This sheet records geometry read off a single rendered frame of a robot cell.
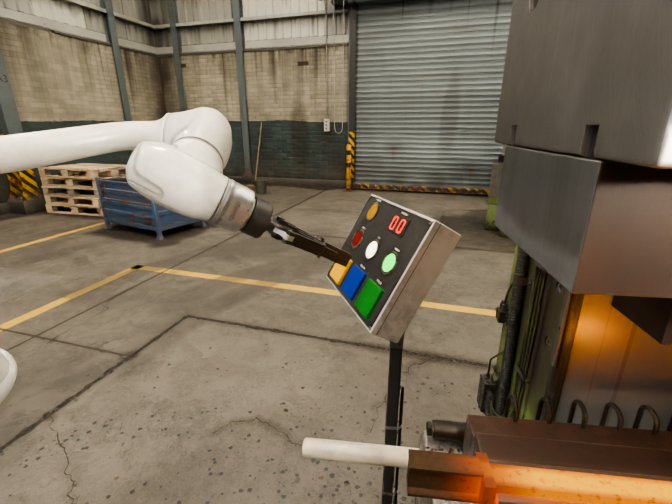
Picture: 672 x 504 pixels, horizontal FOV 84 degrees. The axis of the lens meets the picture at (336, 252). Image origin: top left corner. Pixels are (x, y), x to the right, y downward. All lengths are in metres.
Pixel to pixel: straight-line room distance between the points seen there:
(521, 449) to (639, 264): 0.33
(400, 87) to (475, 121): 1.65
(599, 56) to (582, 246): 0.13
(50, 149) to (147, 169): 0.21
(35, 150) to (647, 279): 0.85
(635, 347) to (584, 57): 0.48
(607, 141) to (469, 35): 8.12
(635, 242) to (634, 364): 0.43
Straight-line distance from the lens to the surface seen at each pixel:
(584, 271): 0.32
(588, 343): 0.69
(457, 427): 0.66
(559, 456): 0.61
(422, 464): 0.50
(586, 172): 0.31
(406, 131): 8.29
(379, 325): 0.82
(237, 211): 0.69
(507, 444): 0.59
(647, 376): 0.76
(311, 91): 8.85
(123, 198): 5.67
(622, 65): 0.30
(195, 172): 0.68
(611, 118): 0.30
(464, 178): 8.30
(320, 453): 1.03
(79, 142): 0.84
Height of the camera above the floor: 1.39
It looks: 19 degrees down
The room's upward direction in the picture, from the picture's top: straight up
